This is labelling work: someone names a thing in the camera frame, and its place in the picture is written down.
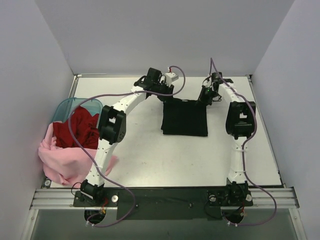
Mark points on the red t shirt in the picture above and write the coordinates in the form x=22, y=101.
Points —
x=83, y=126

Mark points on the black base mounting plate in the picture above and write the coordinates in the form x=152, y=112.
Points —
x=177, y=203

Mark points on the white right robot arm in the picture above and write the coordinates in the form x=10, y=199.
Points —
x=240, y=125

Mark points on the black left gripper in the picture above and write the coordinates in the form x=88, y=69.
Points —
x=164, y=94

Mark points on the aluminium front rail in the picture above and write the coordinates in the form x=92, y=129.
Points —
x=62, y=199

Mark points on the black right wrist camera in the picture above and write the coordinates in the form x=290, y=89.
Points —
x=212, y=81

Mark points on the black t shirt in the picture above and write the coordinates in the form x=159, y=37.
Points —
x=184, y=118

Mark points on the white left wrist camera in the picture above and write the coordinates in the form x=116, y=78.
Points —
x=170, y=76

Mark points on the pink t shirt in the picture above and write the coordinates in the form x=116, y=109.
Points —
x=64, y=166

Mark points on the teal plastic bin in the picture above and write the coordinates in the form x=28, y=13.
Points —
x=63, y=110

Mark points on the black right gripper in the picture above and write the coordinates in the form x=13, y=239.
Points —
x=204, y=97

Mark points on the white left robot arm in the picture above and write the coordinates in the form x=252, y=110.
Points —
x=112, y=128

